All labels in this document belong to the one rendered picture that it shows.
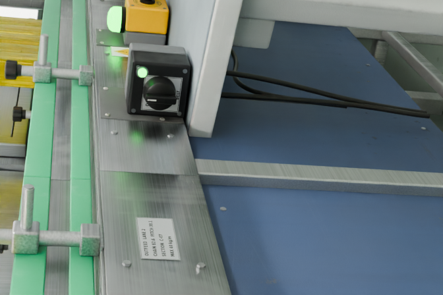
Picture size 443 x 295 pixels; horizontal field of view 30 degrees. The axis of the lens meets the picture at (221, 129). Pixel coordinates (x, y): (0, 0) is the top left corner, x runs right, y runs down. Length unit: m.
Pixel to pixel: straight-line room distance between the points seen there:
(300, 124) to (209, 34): 0.27
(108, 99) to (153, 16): 0.26
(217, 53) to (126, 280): 0.38
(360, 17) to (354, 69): 0.43
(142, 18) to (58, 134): 0.35
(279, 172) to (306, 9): 0.22
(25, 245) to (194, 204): 0.20
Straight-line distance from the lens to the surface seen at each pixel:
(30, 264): 0.86
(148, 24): 1.41
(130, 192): 0.96
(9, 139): 1.68
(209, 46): 1.07
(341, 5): 1.11
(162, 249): 0.86
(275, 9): 1.10
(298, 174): 1.07
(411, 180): 1.13
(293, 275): 0.90
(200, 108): 1.13
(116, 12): 1.42
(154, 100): 1.11
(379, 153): 1.22
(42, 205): 0.96
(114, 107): 1.17
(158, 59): 1.14
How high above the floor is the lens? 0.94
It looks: 12 degrees down
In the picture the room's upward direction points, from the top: 86 degrees counter-clockwise
